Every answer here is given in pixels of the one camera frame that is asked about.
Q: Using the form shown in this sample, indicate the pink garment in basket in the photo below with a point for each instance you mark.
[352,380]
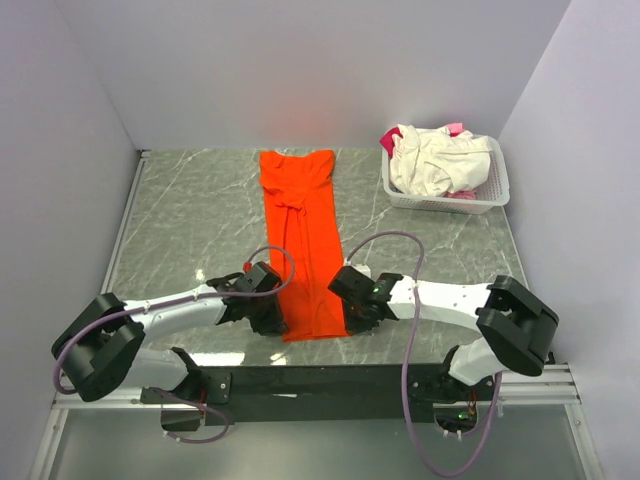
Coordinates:
[390,137]

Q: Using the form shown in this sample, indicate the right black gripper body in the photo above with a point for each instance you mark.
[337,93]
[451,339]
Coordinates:
[356,320]

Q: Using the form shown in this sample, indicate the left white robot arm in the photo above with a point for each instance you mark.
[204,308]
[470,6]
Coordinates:
[105,347]

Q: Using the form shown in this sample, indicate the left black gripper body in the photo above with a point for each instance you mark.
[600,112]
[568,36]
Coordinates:
[265,315]

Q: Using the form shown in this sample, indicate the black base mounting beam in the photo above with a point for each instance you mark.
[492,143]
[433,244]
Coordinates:
[220,396]

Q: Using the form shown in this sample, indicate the orange t shirt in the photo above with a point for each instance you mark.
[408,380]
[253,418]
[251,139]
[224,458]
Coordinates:
[301,219]

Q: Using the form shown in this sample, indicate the cream white t shirt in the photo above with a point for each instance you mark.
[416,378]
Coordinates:
[435,160]

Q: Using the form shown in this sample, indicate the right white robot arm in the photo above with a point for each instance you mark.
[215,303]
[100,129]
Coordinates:
[516,328]

